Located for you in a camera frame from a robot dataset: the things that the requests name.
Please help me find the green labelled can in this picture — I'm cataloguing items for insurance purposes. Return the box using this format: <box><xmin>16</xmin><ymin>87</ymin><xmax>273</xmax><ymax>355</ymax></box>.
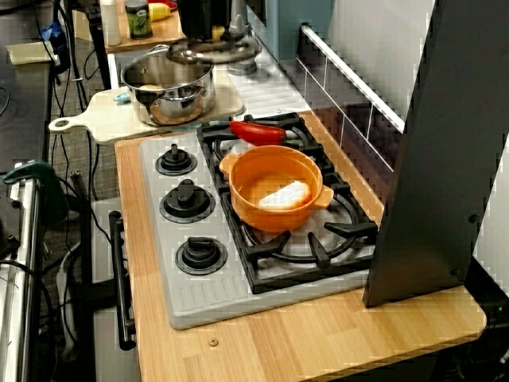
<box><xmin>124</xmin><ymin>0</ymin><xmax>154</xmax><ymax>40</ymax></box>

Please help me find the grey toy faucet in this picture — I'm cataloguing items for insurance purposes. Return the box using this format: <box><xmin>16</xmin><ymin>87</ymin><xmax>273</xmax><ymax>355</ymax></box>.
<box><xmin>226</xmin><ymin>0</ymin><xmax>259</xmax><ymax>76</ymax></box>

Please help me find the white toy food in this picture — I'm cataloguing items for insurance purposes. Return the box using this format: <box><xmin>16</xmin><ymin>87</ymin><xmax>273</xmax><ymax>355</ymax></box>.
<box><xmin>258</xmin><ymin>179</ymin><xmax>313</xmax><ymax>211</ymax></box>

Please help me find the white ribbed sink counter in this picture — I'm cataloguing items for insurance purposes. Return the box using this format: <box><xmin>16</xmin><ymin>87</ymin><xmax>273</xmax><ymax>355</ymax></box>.
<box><xmin>107</xmin><ymin>33</ymin><xmax>311</xmax><ymax>120</ymax></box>

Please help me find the orange toy pot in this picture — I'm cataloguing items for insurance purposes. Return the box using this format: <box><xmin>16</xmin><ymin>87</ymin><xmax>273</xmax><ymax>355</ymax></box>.
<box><xmin>218</xmin><ymin>145</ymin><xmax>335</xmax><ymax>234</ymax></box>

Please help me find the light wooden cutting board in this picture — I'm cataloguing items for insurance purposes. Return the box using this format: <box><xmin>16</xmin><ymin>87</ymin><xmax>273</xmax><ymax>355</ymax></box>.
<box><xmin>48</xmin><ymin>65</ymin><xmax>245</xmax><ymax>145</ymax></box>

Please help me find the grey toy stove top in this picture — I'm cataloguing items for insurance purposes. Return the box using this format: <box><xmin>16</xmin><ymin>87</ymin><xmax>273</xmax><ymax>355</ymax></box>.
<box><xmin>138</xmin><ymin>113</ymin><xmax>377</xmax><ymax>331</ymax></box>

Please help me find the black burner grate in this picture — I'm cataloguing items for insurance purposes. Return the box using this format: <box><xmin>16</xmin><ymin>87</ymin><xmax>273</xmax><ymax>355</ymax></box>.
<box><xmin>196</xmin><ymin>112</ymin><xmax>324</xmax><ymax>194</ymax></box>
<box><xmin>220</xmin><ymin>186</ymin><xmax>379</xmax><ymax>296</ymax></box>

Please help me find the black cable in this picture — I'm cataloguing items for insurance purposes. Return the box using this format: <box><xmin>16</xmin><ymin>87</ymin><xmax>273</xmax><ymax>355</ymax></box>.
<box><xmin>57</xmin><ymin>0</ymin><xmax>91</xmax><ymax>116</ymax></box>
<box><xmin>0</xmin><ymin>258</ymin><xmax>57</xmax><ymax>382</ymax></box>

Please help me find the teal toy cabinet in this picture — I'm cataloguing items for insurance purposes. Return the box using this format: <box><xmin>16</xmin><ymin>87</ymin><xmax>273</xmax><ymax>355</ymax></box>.
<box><xmin>246</xmin><ymin>0</ymin><xmax>335</xmax><ymax>64</ymax></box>

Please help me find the white toy kitchen cabinet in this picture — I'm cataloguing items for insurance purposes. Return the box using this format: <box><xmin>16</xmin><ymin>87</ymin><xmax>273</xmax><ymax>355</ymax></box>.
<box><xmin>90</xmin><ymin>197</ymin><xmax>141</xmax><ymax>382</ymax></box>

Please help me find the beige paper pad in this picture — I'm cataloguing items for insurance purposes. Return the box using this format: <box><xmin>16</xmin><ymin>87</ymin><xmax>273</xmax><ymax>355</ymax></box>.
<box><xmin>6</xmin><ymin>41</ymin><xmax>55</xmax><ymax>65</ymax></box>

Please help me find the brown transparent lid yellow knob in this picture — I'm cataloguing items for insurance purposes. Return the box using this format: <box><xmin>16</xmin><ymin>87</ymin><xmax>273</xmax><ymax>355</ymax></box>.
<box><xmin>165</xmin><ymin>24</ymin><xmax>262</xmax><ymax>67</ymax></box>

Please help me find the black stand pole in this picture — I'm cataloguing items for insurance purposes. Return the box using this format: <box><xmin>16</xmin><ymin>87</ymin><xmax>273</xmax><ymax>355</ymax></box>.
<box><xmin>81</xmin><ymin>0</ymin><xmax>112</xmax><ymax>91</ymax></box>

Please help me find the white plastic bottle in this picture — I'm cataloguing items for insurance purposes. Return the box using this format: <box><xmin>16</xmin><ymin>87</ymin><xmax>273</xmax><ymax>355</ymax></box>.
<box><xmin>99</xmin><ymin>0</ymin><xmax>122</xmax><ymax>47</ymax></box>

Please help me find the silver metal frame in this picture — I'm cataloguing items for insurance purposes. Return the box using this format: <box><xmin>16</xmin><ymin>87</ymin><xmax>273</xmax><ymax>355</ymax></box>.
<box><xmin>0</xmin><ymin>174</ymin><xmax>43</xmax><ymax>382</ymax></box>

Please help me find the black oven door handle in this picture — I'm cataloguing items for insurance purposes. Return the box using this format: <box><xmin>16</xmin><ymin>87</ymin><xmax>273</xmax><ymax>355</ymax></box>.
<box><xmin>108</xmin><ymin>210</ymin><xmax>138</xmax><ymax>352</ymax></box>

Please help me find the small wooden table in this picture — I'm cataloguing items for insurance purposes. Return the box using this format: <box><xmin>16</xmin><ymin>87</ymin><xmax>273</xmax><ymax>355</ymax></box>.
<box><xmin>72</xmin><ymin>0</ymin><xmax>188</xmax><ymax>55</ymax></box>

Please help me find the wooden countertop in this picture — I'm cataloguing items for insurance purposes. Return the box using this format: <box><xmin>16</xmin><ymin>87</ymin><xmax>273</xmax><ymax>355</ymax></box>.
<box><xmin>114</xmin><ymin>111</ymin><xmax>488</xmax><ymax>382</ymax></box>

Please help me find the black table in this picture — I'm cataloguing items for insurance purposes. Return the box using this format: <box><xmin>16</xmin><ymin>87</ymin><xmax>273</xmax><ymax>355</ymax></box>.
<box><xmin>0</xmin><ymin>59</ymin><xmax>52</xmax><ymax>176</ymax></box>

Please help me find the dark grey side panel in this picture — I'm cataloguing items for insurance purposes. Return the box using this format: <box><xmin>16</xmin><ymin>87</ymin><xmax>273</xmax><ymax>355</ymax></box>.
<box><xmin>362</xmin><ymin>0</ymin><xmax>509</xmax><ymax>310</ymax></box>

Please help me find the stainless steel pot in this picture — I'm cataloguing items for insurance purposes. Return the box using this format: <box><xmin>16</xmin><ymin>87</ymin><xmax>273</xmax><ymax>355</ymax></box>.
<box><xmin>120</xmin><ymin>44</ymin><xmax>218</xmax><ymax>127</ymax></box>

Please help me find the yellow mustard bottle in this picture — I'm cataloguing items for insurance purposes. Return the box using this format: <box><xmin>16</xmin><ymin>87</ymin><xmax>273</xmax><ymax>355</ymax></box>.
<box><xmin>148</xmin><ymin>2</ymin><xmax>175</xmax><ymax>22</ymax></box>

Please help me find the dark tile backsplash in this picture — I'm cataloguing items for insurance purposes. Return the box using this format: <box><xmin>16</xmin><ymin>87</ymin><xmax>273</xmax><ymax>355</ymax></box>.
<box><xmin>296</xmin><ymin>23</ymin><xmax>406</xmax><ymax>174</ymax></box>

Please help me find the red toy chili pepper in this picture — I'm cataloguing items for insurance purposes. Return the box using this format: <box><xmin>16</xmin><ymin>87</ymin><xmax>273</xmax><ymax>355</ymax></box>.
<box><xmin>229</xmin><ymin>120</ymin><xmax>299</xmax><ymax>147</ymax></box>

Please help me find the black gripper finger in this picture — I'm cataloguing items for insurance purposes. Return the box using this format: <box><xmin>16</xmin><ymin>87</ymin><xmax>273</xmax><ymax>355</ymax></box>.
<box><xmin>216</xmin><ymin>0</ymin><xmax>235</xmax><ymax>32</ymax></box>
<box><xmin>177</xmin><ymin>0</ymin><xmax>216</xmax><ymax>41</ymax></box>

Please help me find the black stove knob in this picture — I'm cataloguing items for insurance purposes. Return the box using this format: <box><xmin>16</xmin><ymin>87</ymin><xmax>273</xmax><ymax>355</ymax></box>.
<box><xmin>154</xmin><ymin>143</ymin><xmax>198</xmax><ymax>176</ymax></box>
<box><xmin>159</xmin><ymin>178</ymin><xmax>216</xmax><ymax>224</ymax></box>
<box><xmin>175</xmin><ymin>236</ymin><xmax>228</xmax><ymax>276</ymax></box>

